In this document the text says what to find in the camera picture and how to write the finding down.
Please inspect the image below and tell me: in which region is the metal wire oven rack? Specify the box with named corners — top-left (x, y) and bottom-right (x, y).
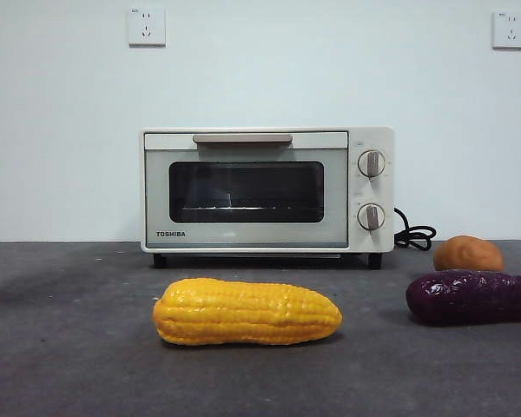
top-left (178, 204), bottom-right (321, 215)

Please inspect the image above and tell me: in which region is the cream Toshiba toaster oven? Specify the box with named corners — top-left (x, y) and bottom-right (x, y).
top-left (139, 126), bottom-right (395, 270)

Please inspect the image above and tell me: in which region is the purple sweet potato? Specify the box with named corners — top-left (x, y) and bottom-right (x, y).
top-left (406, 268), bottom-right (521, 327)

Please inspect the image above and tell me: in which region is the yellow corn cob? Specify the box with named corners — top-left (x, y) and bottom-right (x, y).
top-left (152, 278), bottom-right (344, 348)

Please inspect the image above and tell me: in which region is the cream oven knob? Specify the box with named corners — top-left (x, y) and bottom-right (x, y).
top-left (357, 149), bottom-right (386, 179)
top-left (357, 202), bottom-right (386, 232)

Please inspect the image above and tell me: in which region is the glass oven door with handle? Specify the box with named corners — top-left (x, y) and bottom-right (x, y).
top-left (143, 131), bottom-right (349, 250)

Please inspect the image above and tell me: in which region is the brown potato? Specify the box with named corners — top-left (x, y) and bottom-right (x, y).
top-left (432, 235), bottom-right (505, 275)

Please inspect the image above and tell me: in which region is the black oven power cable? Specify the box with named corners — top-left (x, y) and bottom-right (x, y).
top-left (392, 207), bottom-right (438, 253)

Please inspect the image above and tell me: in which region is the white wall socket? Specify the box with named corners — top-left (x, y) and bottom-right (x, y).
top-left (128, 7), bottom-right (167, 48)
top-left (491, 10), bottom-right (521, 50)

